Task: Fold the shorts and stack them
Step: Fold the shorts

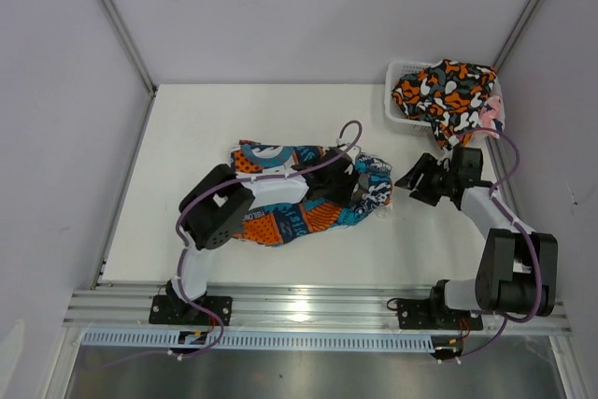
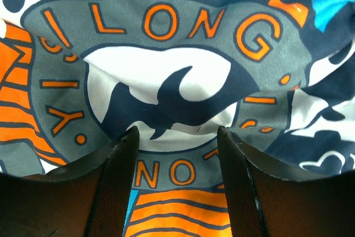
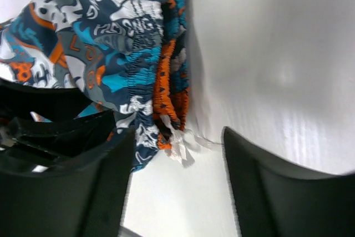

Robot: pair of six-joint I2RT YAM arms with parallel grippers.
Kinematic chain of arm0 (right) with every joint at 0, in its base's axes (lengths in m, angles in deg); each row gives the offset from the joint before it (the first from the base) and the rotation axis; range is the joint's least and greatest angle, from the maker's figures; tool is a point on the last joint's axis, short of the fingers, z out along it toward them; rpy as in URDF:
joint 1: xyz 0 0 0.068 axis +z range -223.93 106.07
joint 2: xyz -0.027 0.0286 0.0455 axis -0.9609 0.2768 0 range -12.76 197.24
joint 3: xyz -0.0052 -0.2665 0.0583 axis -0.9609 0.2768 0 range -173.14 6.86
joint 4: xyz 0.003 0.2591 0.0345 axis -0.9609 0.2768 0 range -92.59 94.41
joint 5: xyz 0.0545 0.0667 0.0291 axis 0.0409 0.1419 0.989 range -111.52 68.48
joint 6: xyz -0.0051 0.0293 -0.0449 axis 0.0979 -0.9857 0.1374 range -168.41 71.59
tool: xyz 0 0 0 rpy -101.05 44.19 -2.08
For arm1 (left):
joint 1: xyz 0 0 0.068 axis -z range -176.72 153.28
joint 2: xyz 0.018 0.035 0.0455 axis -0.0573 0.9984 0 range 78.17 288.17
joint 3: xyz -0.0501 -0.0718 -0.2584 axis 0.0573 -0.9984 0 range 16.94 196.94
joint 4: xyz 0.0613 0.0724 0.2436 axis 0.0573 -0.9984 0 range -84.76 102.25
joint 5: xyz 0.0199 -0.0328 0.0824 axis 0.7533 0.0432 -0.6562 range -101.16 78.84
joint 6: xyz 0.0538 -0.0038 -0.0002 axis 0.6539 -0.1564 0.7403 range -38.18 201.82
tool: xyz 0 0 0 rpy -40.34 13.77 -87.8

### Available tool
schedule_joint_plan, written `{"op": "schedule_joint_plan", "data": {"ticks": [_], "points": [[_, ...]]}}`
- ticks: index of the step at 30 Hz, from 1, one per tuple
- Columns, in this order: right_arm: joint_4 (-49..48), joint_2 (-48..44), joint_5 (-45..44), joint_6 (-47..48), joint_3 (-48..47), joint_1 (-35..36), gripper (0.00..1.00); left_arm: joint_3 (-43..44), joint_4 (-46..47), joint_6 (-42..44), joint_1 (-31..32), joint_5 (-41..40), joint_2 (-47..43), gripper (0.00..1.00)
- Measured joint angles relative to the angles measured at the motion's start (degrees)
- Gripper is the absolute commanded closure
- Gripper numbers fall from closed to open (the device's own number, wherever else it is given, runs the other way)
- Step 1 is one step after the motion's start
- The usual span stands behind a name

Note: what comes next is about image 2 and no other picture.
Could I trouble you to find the blue orange patterned shorts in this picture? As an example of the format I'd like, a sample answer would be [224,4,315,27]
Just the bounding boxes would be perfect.
[1,0,354,236]

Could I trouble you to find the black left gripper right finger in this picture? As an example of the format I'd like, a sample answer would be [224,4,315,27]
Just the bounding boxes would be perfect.
[217,127,354,236]

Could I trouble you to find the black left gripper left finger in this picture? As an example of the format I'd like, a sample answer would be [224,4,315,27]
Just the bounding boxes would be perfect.
[1,127,139,236]

